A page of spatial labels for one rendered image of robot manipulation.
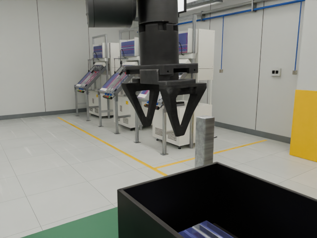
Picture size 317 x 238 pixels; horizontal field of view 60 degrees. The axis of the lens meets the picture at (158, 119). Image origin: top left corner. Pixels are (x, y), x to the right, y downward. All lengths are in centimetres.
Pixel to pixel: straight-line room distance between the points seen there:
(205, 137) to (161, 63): 26
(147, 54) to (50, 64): 693
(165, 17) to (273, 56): 453
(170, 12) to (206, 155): 33
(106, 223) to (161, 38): 31
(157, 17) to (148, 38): 3
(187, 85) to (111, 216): 27
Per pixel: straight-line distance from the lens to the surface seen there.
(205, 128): 59
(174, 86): 34
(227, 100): 546
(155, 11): 39
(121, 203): 34
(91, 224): 50
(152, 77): 37
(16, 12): 726
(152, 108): 46
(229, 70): 542
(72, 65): 744
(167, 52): 39
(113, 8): 38
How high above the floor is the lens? 121
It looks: 11 degrees down
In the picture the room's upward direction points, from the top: straight up
